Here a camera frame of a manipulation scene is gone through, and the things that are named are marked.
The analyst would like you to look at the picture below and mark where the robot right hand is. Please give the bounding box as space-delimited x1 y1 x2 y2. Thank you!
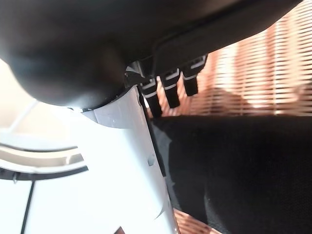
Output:
0 0 303 234

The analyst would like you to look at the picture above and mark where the large black garment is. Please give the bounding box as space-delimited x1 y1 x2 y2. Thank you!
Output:
148 114 312 234

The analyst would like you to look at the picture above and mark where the round glass washer door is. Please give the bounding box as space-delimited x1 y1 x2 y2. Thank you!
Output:
0 141 90 182

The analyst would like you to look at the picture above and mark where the rectangular wicker laundry basket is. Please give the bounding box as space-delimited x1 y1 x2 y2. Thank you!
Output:
143 0 312 234

